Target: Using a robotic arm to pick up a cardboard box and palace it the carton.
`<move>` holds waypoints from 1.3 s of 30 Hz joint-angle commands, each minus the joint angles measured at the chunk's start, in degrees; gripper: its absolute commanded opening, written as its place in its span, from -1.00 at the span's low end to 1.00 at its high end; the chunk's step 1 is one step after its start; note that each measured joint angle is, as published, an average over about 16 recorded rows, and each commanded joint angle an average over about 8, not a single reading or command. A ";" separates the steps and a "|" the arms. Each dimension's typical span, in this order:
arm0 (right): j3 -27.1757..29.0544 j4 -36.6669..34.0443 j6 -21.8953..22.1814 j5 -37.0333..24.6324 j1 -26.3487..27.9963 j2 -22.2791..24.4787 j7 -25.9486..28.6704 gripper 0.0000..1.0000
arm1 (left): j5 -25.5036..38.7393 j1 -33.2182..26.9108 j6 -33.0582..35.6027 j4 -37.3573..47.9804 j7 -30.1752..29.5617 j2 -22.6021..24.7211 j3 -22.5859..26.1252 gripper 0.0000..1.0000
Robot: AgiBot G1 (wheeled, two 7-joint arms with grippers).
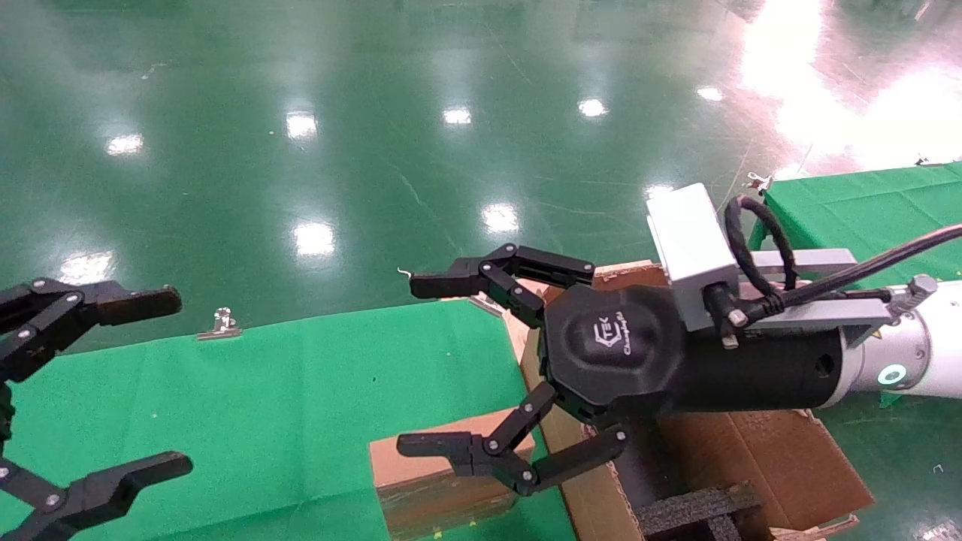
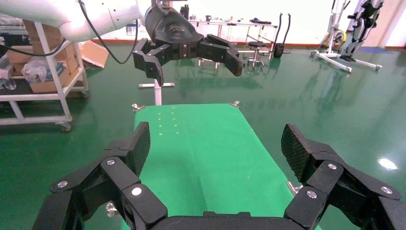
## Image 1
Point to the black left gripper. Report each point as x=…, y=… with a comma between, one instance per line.
x=4, y=413

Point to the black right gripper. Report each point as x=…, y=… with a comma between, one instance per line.
x=616, y=349

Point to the small brown cardboard box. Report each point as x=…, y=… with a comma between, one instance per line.
x=421, y=488

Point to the large open cardboard carton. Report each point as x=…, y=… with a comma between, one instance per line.
x=789, y=466

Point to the metal binder clip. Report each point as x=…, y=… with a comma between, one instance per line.
x=222, y=327
x=485, y=304
x=926, y=161
x=759, y=182

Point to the large green table cloth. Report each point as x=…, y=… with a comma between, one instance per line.
x=285, y=406

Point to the black foam insert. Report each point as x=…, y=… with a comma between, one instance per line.
x=691, y=512

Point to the small green table cloth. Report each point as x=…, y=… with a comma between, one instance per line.
x=864, y=210

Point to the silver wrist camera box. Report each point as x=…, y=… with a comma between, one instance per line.
x=688, y=240

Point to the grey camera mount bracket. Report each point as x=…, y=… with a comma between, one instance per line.
x=827, y=312

